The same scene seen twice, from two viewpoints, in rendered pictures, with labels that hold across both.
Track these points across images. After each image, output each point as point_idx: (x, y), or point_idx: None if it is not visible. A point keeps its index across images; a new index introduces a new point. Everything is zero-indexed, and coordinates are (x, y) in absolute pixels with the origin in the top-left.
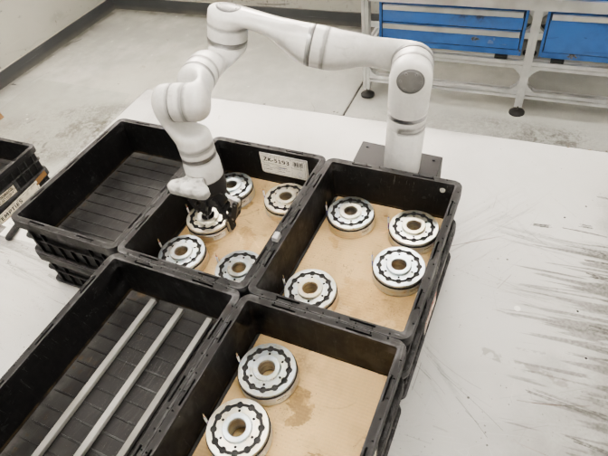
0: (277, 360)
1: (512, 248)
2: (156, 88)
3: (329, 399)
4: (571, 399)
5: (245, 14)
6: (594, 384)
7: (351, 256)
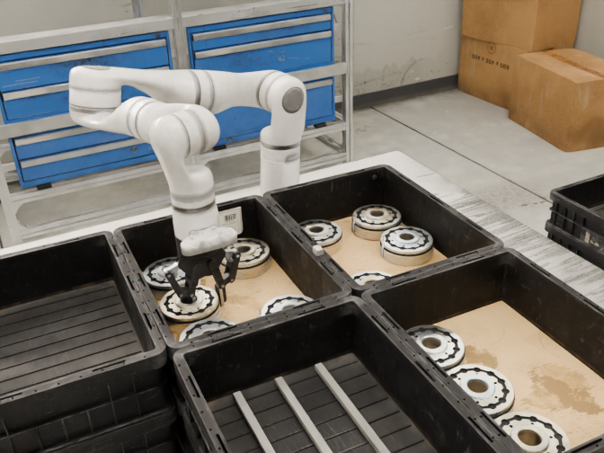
0: (430, 333)
1: None
2: (162, 120)
3: (487, 339)
4: (560, 278)
5: (123, 70)
6: (558, 263)
7: (354, 262)
